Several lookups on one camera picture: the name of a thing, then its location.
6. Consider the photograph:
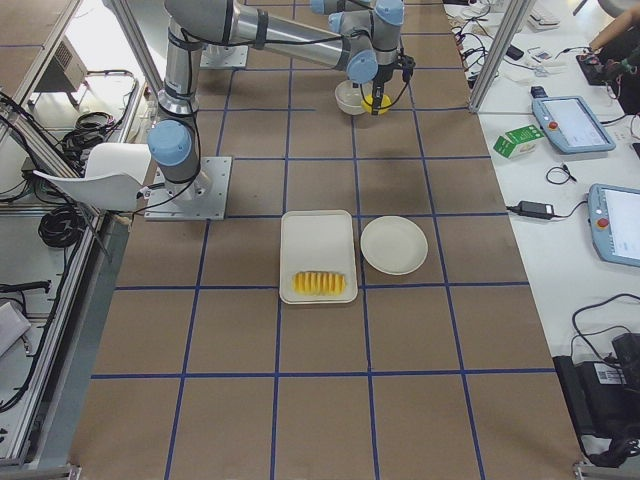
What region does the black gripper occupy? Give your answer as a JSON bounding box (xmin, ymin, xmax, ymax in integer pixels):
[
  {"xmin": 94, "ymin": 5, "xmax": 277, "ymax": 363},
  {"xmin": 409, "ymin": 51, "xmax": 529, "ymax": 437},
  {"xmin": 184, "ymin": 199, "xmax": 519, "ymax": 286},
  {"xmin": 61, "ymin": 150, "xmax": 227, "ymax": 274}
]
[{"xmin": 370, "ymin": 62, "xmax": 400, "ymax": 115}]

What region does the yellow lemon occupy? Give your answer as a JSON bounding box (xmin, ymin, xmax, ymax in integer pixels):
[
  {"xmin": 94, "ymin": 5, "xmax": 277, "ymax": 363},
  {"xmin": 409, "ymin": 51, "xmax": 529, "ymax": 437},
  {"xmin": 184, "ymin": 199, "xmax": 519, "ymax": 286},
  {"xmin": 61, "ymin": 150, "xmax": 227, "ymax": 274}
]
[{"xmin": 361, "ymin": 94, "xmax": 393, "ymax": 115}]

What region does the beige ceramic bowl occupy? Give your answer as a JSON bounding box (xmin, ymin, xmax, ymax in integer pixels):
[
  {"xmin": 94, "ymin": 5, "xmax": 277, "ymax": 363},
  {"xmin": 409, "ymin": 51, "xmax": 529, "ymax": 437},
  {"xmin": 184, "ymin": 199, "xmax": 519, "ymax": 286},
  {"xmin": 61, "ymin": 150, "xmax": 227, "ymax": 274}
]
[{"xmin": 334, "ymin": 80, "xmax": 372, "ymax": 116}]

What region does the green white carton box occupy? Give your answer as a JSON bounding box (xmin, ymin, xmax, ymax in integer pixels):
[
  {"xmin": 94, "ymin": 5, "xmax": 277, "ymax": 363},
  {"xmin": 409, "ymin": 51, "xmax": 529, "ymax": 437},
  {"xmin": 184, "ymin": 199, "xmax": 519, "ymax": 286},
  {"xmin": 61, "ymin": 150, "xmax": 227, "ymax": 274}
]
[{"xmin": 493, "ymin": 124, "xmax": 544, "ymax": 159}]

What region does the cream round plate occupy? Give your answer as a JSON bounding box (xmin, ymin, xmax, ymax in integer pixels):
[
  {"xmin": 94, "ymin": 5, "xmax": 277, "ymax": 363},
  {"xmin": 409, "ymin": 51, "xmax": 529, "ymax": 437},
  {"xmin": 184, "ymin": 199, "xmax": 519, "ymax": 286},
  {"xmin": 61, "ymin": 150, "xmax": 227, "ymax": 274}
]
[{"xmin": 360, "ymin": 216, "xmax": 429, "ymax": 276}]

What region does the cream rectangular tray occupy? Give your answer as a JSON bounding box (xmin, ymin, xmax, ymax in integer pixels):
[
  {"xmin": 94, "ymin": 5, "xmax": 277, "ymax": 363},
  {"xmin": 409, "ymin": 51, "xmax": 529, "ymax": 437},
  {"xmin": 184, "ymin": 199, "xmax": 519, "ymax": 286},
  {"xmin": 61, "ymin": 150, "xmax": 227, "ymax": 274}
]
[{"xmin": 279, "ymin": 210, "xmax": 358, "ymax": 305}]

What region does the upper blue teach pendant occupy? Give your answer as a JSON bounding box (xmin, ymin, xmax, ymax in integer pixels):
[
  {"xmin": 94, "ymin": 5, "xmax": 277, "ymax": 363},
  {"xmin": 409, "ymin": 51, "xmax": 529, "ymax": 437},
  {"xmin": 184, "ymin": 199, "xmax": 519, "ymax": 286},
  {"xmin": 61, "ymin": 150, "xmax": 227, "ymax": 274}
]
[{"xmin": 531, "ymin": 96, "xmax": 616, "ymax": 154}]

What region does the blue teach pendant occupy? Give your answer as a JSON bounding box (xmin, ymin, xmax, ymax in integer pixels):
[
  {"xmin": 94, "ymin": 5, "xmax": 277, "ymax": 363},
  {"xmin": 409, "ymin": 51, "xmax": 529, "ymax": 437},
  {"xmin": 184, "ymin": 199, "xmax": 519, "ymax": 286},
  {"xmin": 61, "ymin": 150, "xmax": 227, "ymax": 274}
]
[
  {"xmin": 531, "ymin": 96, "xmax": 616, "ymax": 154},
  {"xmin": 587, "ymin": 184, "xmax": 639, "ymax": 267}
]

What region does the black power adapter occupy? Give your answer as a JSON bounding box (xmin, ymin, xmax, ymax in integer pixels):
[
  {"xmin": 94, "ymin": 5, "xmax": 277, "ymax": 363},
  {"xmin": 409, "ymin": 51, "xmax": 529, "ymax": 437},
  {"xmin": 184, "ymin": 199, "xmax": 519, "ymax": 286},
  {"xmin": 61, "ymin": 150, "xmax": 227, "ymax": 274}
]
[{"xmin": 518, "ymin": 201, "xmax": 555, "ymax": 220}]

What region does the sliced yellow fruit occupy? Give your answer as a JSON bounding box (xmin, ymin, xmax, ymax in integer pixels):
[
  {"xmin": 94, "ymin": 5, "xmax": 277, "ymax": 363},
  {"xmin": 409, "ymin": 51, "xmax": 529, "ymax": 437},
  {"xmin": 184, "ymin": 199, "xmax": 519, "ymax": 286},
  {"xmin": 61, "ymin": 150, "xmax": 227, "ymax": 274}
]
[{"xmin": 292, "ymin": 271, "xmax": 346, "ymax": 296}]

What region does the lower blue teach pendant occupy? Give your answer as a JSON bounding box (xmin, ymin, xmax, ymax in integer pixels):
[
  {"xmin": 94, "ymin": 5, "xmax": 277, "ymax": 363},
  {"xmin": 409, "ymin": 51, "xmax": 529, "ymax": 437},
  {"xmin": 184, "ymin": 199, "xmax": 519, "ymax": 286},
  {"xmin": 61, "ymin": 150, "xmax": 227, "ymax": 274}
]
[{"xmin": 587, "ymin": 184, "xmax": 639, "ymax": 267}]

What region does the white plastic chair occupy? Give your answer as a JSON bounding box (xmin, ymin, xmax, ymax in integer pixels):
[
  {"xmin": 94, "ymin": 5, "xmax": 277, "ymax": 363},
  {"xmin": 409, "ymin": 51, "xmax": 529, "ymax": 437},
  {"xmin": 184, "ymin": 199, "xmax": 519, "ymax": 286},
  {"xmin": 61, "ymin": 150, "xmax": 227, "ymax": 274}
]
[{"xmin": 34, "ymin": 143, "xmax": 151, "ymax": 212}]

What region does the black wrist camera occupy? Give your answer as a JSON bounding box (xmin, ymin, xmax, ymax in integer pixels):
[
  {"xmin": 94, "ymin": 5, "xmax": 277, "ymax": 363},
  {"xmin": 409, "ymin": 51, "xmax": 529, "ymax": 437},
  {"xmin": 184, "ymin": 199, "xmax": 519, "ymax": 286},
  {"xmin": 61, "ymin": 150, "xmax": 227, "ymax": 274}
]
[{"xmin": 398, "ymin": 54, "xmax": 416, "ymax": 84}]

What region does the aluminium frame post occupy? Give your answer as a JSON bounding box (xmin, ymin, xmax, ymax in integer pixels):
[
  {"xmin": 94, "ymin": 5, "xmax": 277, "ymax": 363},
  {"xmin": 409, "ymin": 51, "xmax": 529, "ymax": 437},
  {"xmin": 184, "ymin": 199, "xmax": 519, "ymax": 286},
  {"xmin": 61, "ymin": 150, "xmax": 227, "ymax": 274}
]
[{"xmin": 469, "ymin": 0, "xmax": 532, "ymax": 113}]

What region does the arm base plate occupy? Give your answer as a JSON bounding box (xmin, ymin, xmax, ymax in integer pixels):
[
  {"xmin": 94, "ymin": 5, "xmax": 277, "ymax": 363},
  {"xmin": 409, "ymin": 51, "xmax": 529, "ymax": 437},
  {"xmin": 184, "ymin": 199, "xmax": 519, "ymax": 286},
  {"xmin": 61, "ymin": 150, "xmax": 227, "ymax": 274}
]
[
  {"xmin": 143, "ymin": 156, "xmax": 232, "ymax": 221},
  {"xmin": 200, "ymin": 44, "xmax": 249, "ymax": 70}
]

